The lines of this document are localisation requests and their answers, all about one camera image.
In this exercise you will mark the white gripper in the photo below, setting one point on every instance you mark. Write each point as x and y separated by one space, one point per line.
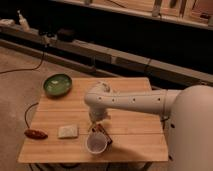
96 115

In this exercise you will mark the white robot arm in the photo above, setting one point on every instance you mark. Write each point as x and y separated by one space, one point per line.
190 139

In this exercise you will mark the white ceramic cup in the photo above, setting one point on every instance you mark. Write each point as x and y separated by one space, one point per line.
96 143

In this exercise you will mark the green ceramic bowl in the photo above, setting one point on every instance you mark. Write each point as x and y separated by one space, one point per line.
57 85

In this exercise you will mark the dark brown wrapped snack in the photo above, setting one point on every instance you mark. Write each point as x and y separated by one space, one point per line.
100 128

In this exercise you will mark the beige sponge block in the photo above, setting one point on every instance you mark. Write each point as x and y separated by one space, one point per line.
69 131

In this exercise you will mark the wooden table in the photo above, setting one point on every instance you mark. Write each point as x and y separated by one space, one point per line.
137 137

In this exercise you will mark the black round device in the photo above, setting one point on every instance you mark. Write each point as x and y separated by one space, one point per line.
66 35

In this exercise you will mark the white spray bottle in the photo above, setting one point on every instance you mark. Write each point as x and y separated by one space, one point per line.
23 22

